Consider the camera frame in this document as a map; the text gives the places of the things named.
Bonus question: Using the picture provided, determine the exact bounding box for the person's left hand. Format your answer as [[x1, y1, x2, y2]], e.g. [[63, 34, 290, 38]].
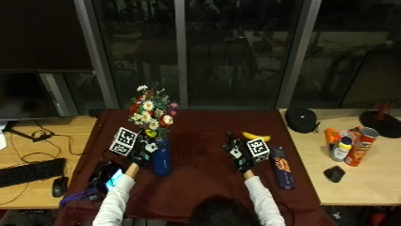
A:
[[129, 130, 161, 168]]

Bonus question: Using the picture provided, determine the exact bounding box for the white marker cube right glove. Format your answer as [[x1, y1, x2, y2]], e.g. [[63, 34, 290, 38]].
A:
[[244, 137, 270, 163]]

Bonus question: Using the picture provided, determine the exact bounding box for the red stand post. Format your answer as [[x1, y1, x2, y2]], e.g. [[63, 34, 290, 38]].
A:
[[375, 101, 392, 121]]

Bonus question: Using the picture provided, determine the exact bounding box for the black desk cable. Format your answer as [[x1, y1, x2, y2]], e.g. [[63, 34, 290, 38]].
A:
[[7, 120, 86, 165]]

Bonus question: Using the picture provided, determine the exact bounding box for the white marker cube glove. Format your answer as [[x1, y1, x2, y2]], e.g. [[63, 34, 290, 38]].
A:
[[244, 137, 270, 163], [107, 126, 138, 157]]

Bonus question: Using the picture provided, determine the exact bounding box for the grey window frame post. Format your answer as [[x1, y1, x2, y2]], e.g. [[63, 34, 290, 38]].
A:
[[71, 0, 121, 110], [173, 0, 189, 109], [274, 0, 323, 110]]

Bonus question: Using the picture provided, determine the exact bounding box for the purple strap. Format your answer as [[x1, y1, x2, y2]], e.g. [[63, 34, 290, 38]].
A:
[[58, 187, 99, 209]]

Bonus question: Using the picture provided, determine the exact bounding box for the orange snack packet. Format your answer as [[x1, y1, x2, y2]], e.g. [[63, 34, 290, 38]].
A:
[[323, 127, 343, 149]]

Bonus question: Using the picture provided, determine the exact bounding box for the white marker cube left glove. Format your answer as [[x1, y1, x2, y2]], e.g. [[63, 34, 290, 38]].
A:
[[107, 126, 138, 157]]

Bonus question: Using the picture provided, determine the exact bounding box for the black keyboard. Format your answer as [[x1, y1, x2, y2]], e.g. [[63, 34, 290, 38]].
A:
[[0, 157, 67, 189]]

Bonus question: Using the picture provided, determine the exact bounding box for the person's right hand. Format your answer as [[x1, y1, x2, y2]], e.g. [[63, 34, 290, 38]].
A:
[[221, 131, 256, 174]]

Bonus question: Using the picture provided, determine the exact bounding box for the orange chips can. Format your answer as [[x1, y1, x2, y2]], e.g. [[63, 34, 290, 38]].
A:
[[343, 126, 380, 168]]

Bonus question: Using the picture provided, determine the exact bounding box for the black angular computer mouse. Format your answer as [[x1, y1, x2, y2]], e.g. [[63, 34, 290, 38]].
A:
[[322, 165, 347, 184]]

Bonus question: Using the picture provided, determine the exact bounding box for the black round stand base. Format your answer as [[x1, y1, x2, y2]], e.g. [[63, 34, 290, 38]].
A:
[[358, 109, 401, 139]]

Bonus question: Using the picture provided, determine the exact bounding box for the white paper sheet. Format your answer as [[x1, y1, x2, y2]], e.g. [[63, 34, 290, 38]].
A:
[[0, 122, 9, 151]]

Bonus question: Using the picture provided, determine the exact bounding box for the mixed flower bouquet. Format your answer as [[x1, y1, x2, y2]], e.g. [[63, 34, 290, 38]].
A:
[[127, 83, 179, 141]]

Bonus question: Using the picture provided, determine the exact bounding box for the yellow banana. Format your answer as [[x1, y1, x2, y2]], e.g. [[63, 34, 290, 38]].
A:
[[240, 131, 271, 143]]

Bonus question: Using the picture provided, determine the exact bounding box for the black monitor with stand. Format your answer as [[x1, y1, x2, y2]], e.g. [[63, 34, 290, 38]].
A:
[[0, 70, 59, 141]]

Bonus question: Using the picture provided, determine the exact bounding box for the maroon tablecloth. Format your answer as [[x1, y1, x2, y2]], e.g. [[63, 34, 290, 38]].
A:
[[53, 108, 338, 226]]

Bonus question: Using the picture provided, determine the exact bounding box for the black phone with lit screen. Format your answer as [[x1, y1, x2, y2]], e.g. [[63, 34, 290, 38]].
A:
[[89, 161, 126, 194]]

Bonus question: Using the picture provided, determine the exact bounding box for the black round zip case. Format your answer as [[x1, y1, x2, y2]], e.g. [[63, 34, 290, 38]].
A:
[[284, 107, 322, 135]]

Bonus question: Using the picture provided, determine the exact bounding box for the white bottle with yellow cap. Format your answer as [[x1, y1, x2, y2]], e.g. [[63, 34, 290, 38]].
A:
[[327, 136, 352, 163]]

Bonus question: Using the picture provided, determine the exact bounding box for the black oval computer mouse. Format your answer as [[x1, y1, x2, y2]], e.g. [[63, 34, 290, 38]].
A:
[[51, 176, 70, 199]]

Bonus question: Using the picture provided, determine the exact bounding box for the blue vase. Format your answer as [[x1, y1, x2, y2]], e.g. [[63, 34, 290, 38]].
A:
[[150, 137, 173, 177]]

